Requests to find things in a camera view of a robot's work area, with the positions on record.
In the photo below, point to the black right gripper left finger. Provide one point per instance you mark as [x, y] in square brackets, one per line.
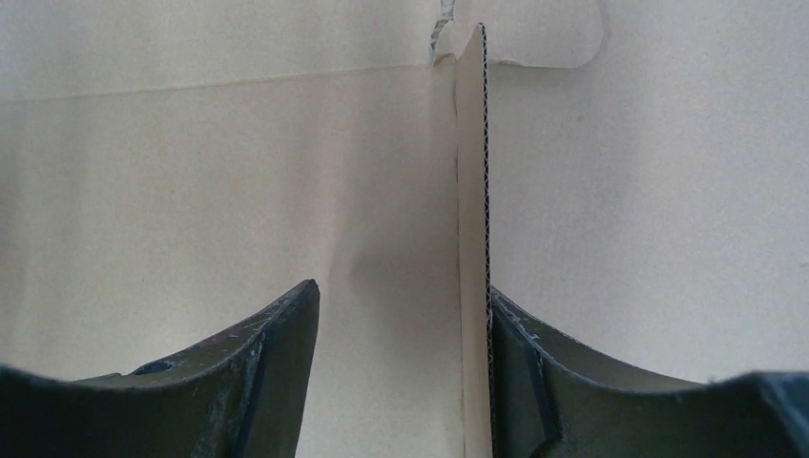
[238, 393]

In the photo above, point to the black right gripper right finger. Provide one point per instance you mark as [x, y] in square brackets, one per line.
[553, 396]

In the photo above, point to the brown cardboard box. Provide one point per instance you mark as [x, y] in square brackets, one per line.
[170, 167]

